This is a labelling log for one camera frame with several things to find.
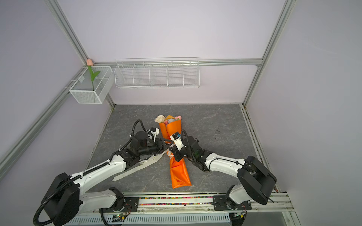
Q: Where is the white wire wall basket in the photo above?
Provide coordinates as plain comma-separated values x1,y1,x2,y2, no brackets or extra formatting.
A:
114,57,200,88

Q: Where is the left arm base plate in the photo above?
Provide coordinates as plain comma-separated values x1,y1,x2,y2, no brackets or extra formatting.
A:
112,196,140,212

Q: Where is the orange wrapping paper sheet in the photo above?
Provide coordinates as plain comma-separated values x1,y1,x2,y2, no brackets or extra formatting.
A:
155,115,191,189

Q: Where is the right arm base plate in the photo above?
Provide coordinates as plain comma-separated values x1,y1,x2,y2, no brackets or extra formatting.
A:
213,195,252,211

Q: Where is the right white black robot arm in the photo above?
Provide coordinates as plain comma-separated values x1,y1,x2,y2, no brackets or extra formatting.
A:
169,135,277,210

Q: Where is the white mesh corner basket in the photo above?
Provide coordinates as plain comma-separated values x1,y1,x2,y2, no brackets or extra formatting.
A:
70,66,115,104

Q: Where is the aluminium front rail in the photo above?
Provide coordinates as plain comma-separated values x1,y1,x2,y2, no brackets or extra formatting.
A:
124,192,295,215

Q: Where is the white rose fake flower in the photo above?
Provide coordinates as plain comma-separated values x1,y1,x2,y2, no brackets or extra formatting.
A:
167,118,175,124

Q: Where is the white ribbon strip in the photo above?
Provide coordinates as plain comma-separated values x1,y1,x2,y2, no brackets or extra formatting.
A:
112,149,169,181

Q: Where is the cream rose fake flower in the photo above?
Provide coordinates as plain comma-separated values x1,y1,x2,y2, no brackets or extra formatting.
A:
154,115,166,123

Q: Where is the light pink rose fake flower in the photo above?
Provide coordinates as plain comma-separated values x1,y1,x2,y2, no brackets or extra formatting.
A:
175,115,182,121

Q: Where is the pink tulip fake flower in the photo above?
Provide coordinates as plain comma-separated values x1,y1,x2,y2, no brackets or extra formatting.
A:
86,59,100,91

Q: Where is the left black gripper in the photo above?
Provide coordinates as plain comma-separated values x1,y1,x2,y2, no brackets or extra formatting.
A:
139,137,174,156

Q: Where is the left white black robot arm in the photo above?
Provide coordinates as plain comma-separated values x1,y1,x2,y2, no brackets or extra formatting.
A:
33,138,167,226

